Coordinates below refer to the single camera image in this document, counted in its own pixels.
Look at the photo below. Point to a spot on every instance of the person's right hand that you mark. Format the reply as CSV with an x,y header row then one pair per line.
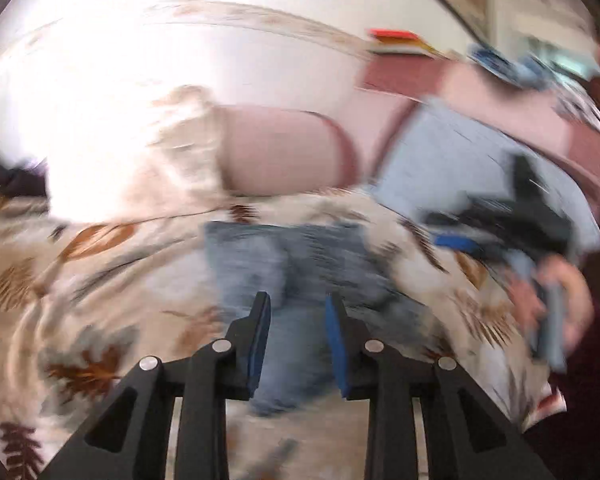
x,y
577,300

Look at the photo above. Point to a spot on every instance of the red book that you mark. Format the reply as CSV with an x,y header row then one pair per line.
x,y
392,35

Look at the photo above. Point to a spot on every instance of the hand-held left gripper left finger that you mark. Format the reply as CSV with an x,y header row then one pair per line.
x,y
260,347

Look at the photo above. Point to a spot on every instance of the light blue pillow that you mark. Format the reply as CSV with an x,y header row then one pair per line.
x,y
440,160

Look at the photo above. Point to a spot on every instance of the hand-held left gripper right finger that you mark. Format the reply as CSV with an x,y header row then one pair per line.
x,y
337,347

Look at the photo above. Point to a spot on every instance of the blue denim pants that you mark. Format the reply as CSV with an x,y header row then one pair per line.
x,y
290,355

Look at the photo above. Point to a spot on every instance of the cream floral pillow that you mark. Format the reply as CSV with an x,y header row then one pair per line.
x,y
180,160

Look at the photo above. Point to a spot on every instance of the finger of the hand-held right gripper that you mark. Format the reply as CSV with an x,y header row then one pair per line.
x,y
450,219
457,244

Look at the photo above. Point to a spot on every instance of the yellow book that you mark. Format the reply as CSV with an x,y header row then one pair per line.
x,y
427,49

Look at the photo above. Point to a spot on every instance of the pink bolster cushion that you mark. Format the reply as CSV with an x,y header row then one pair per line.
x,y
280,150

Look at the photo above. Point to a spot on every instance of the leaf print blanket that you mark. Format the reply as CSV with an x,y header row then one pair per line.
x,y
105,285

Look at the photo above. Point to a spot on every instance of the blue crumpled cloth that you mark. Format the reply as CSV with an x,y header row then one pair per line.
x,y
505,67

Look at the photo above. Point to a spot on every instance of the black cloth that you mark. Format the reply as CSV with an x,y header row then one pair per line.
x,y
10,177

